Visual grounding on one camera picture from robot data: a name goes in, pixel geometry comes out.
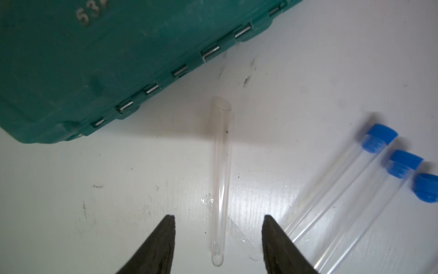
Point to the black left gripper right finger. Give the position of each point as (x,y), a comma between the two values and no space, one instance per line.
(280,254)

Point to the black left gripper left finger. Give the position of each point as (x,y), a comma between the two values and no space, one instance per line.
(155,255)

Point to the blue stopper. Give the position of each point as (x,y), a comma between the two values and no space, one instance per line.
(401,164)
(425,187)
(377,138)

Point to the green plastic tool case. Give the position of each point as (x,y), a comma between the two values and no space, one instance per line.
(68,68)

